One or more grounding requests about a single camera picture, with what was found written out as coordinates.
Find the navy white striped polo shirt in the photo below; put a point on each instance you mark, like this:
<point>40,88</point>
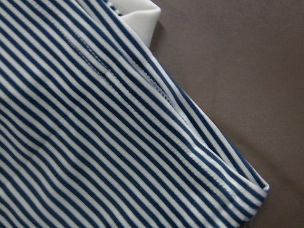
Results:
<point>94,133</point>

